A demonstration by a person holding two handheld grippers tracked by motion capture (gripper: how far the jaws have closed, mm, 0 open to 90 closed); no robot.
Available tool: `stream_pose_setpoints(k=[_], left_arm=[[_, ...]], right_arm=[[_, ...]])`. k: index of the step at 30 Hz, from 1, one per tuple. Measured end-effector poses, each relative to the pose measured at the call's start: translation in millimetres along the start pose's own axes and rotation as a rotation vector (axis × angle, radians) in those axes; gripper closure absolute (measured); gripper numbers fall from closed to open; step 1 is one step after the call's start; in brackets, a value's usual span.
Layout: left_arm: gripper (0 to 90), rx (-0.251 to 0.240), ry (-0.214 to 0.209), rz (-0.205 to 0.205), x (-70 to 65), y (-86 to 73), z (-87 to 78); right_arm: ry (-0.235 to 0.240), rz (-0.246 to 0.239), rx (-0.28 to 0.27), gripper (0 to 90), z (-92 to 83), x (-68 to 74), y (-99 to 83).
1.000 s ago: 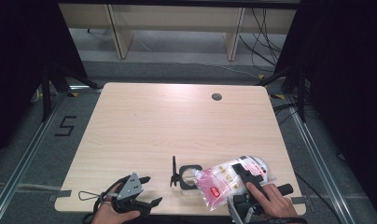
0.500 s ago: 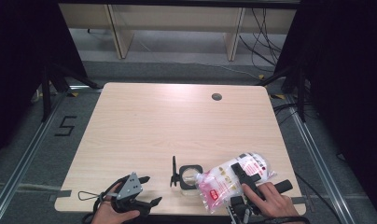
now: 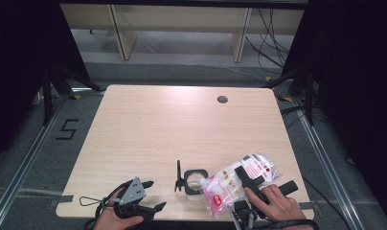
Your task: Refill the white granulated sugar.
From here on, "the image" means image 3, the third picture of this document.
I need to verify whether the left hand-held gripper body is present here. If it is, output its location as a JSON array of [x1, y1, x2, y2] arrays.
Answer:
[[114, 176, 154, 223]]

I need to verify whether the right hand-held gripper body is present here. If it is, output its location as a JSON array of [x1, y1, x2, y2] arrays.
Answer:
[[229, 180, 299, 230]]

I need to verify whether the red and white spout pouch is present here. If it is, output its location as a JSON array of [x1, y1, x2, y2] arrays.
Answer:
[[199, 153, 283, 219]]

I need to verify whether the clear jar with black lid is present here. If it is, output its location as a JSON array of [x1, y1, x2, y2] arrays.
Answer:
[[174, 159, 210, 202]]

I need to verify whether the person's right hand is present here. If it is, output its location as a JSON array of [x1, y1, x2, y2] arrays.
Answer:
[[243, 184, 307, 222]]

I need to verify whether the person's left hand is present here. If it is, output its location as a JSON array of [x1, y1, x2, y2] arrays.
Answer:
[[92, 188, 145, 230]]

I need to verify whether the black metal stand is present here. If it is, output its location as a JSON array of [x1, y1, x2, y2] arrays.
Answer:
[[41, 63, 104, 126], [262, 66, 315, 126]]

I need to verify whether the black curtain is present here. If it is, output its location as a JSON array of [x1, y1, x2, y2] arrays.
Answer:
[[0, 0, 90, 167], [282, 0, 387, 221]]

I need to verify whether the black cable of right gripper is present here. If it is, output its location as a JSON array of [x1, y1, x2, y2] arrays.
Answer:
[[264, 218, 320, 230]]

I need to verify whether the thin cord loop of left gripper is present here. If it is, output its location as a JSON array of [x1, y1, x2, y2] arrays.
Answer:
[[79, 195, 106, 207]]

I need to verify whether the long black floor cable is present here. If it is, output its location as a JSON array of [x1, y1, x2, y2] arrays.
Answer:
[[301, 176, 353, 230]]

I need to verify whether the aluminium floor rail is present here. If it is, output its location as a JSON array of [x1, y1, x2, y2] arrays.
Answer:
[[0, 94, 70, 230], [291, 97, 387, 230]]

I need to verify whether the white floor cable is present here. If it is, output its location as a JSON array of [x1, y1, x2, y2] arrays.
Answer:
[[138, 34, 267, 81]]

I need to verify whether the bundle of black cables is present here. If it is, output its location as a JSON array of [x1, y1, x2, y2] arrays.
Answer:
[[243, 8, 291, 76]]

